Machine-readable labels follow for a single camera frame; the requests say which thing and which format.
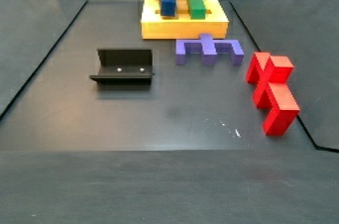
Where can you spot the purple comb-shaped block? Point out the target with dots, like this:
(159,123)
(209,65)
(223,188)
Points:
(208,48)

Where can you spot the green rectangular bar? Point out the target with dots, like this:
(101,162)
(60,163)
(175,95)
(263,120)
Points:
(196,8)

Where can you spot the red comb-shaped block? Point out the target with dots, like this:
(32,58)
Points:
(268,73)

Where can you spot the yellow slotted board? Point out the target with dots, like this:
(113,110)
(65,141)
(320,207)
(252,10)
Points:
(181,27)

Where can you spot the black angle bracket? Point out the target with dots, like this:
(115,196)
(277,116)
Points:
(124,65)

